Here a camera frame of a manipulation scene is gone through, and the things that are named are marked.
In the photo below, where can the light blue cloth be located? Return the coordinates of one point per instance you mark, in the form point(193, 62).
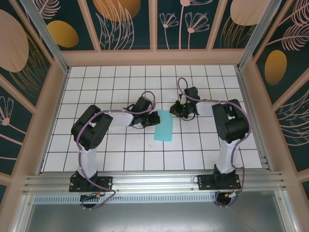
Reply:
point(165, 130)

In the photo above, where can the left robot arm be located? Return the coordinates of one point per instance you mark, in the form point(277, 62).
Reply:
point(88, 164)

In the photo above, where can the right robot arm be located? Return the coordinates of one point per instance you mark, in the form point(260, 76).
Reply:
point(227, 159)

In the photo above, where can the grey metal sheet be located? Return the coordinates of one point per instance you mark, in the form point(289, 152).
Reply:
point(154, 217)

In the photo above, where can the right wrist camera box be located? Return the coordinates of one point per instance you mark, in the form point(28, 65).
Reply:
point(183, 98)

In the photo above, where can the aluminium side rail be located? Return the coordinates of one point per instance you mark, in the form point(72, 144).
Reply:
point(246, 96)

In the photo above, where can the aluminium mounting rail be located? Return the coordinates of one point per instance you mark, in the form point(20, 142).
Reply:
point(154, 181)

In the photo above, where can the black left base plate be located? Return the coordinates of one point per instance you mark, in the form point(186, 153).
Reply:
point(105, 182)

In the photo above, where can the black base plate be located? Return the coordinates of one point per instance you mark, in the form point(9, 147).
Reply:
point(205, 182)
point(105, 182)

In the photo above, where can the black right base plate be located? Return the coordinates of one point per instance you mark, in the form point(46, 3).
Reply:
point(205, 182)

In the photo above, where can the aluminium corner post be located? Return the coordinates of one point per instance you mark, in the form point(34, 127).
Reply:
point(262, 31)
point(43, 31)

